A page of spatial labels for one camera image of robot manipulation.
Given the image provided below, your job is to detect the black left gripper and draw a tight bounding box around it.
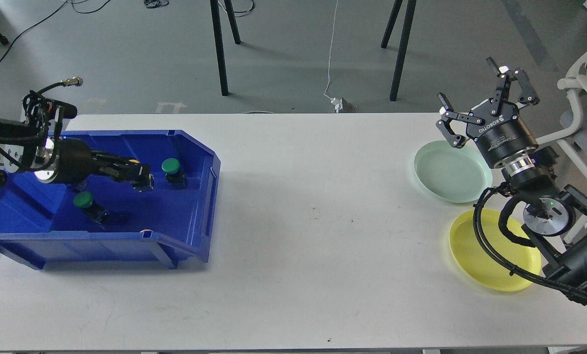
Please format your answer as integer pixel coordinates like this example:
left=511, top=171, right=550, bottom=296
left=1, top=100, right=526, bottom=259
left=35, top=138, right=154, bottom=192

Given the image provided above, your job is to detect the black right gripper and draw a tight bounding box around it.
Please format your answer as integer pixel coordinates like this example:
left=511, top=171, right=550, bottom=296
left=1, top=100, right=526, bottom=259
left=436, top=57, right=540, bottom=170

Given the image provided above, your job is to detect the green push button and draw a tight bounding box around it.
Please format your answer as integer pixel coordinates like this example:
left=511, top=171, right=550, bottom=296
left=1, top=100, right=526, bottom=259
left=73, top=191, right=109, bottom=225
left=161, top=158, right=187, bottom=190

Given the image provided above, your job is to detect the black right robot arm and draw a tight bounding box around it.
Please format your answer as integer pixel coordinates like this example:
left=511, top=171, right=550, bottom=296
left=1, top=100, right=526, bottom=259
left=436, top=58, right=587, bottom=305

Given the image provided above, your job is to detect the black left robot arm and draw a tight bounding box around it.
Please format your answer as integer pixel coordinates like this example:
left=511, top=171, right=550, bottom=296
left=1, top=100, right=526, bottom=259
left=0, top=77, right=154, bottom=191

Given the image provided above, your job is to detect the pale green plate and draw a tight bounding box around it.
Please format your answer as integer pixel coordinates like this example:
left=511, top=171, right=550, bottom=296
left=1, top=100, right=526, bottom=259
left=412, top=141, right=493, bottom=204

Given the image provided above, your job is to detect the yellow plate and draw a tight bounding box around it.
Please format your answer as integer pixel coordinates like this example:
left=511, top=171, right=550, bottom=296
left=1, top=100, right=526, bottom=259
left=448, top=209, right=542, bottom=292

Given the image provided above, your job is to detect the blue plastic bin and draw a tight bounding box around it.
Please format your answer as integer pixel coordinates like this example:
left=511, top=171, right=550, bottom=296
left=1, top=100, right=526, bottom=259
left=0, top=130, right=220, bottom=269

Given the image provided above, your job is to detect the black table leg right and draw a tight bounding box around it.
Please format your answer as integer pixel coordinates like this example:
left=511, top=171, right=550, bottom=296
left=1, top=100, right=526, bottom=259
left=381, top=0, right=417, bottom=102

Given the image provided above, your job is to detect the black table leg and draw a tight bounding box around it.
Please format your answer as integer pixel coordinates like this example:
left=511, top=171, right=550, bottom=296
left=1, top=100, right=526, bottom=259
left=210, top=0, right=241, bottom=96
left=381, top=0, right=417, bottom=102

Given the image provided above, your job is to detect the black table leg left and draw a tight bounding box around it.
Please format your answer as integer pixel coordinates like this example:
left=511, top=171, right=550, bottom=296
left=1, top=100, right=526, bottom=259
left=210, top=0, right=241, bottom=96

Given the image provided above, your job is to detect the white cable with plug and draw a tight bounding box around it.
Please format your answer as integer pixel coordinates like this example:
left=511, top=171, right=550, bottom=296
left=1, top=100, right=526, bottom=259
left=323, top=0, right=353, bottom=114

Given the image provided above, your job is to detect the black floor cable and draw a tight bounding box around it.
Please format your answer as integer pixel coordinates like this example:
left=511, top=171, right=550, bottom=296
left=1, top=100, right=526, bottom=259
left=0, top=0, right=112, bottom=80

